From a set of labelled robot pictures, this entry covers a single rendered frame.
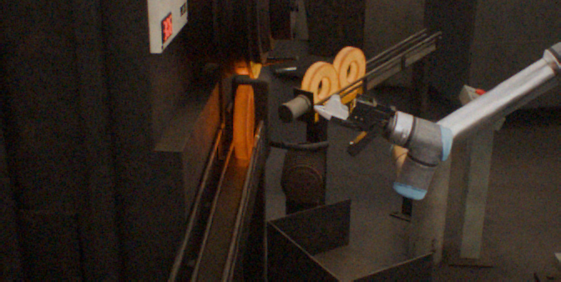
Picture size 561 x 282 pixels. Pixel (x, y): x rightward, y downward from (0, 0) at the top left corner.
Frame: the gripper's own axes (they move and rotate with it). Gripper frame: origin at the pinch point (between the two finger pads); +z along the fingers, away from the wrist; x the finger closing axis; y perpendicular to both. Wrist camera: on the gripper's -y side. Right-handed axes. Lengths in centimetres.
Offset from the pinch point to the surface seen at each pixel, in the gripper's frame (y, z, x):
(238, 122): -1.5, 19.1, 21.6
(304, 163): -21.3, -2.3, -12.1
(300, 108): -7.9, 3.7, -19.6
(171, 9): 28, 37, 49
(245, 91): 4.4, 19.7, 15.2
